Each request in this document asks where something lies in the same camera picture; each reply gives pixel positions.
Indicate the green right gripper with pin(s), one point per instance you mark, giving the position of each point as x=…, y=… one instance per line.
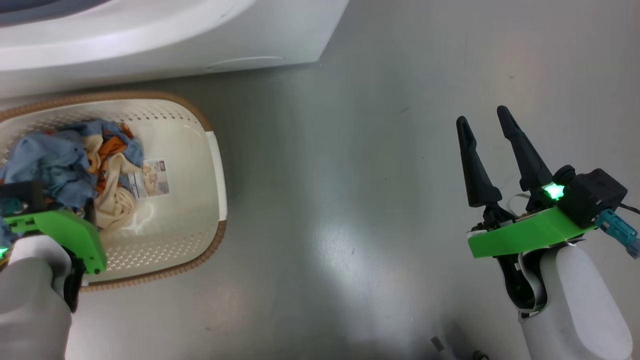
x=530, y=235

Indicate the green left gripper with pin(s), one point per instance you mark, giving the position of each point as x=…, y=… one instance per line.
x=75, y=227

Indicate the plain cream garment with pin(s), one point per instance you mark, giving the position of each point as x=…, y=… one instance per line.
x=117, y=200

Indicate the blue orange patterned garment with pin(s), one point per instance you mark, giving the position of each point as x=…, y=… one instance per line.
x=50, y=165

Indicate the white front-load washing machine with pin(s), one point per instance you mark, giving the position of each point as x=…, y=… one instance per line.
x=175, y=45

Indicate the paper product label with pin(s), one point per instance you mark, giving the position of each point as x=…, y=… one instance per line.
x=152, y=179

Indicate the cream perforated basket brown rim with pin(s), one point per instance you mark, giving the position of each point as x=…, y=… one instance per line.
x=185, y=200

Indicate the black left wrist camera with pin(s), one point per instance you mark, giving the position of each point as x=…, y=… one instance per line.
x=27, y=192

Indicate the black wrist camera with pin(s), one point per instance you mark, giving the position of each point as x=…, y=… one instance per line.
x=27, y=192
x=595, y=195

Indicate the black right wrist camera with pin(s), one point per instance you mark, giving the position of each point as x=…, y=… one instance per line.
x=595, y=195

